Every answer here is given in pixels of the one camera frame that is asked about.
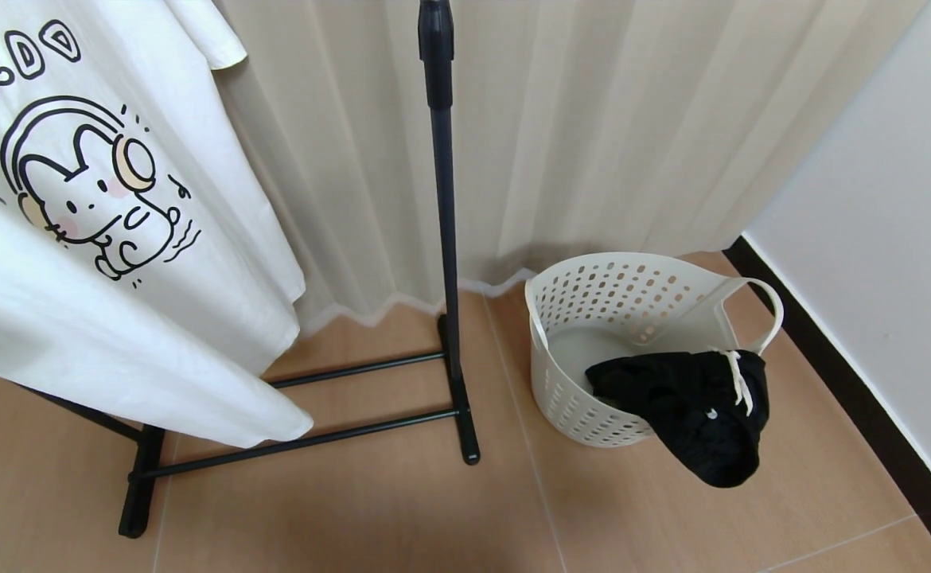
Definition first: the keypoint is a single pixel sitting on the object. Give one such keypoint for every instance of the black garment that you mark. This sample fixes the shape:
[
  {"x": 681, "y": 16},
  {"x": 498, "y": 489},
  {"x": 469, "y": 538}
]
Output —
[{"x": 688, "y": 414}]

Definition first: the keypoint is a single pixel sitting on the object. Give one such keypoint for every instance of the white printed t-shirt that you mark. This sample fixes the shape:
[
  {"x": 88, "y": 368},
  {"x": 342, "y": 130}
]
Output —
[{"x": 115, "y": 278}]

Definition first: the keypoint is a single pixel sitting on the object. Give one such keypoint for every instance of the black clothes rack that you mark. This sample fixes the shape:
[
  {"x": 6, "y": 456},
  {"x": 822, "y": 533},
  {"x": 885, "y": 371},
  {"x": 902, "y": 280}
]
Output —
[{"x": 443, "y": 199}]

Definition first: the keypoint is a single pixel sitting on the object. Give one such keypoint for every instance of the white laundry basket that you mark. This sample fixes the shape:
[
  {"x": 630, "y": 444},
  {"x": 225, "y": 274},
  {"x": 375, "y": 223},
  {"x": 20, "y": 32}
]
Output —
[{"x": 617, "y": 294}]

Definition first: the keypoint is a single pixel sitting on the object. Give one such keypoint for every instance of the beige curtain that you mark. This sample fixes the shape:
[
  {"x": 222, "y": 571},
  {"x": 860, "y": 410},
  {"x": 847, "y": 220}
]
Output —
[{"x": 593, "y": 119}]

